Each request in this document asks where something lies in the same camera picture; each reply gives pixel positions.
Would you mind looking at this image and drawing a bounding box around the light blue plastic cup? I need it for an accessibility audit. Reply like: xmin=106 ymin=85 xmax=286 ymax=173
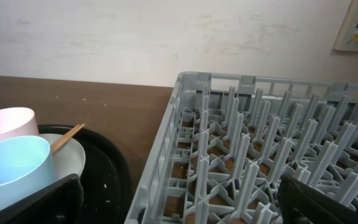
xmin=0 ymin=136 xmax=57 ymax=210

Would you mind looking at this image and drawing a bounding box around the grey plastic dishwasher rack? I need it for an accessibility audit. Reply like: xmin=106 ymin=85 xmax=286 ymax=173
xmin=125 ymin=72 xmax=358 ymax=223

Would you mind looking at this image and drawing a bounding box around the white round plate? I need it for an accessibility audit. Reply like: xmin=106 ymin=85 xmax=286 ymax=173
xmin=38 ymin=133 xmax=86 ymax=182

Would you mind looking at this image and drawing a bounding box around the wooden chopstick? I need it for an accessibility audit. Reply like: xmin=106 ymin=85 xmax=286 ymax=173
xmin=51 ymin=124 xmax=80 ymax=153
xmin=51 ymin=123 xmax=85 ymax=154

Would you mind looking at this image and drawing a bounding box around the round black serving tray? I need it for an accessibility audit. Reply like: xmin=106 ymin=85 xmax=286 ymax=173
xmin=37 ymin=124 xmax=132 ymax=224

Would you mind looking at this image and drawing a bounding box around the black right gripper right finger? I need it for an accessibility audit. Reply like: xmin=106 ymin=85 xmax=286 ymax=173
xmin=278 ymin=177 xmax=358 ymax=224

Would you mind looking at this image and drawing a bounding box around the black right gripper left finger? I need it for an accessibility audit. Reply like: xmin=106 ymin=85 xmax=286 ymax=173
xmin=0 ymin=174 xmax=84 ymax=224

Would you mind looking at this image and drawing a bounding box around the pink plastic cup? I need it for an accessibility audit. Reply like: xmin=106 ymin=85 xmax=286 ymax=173
xmin=0 ymin=107 xmax=39 ymax=142

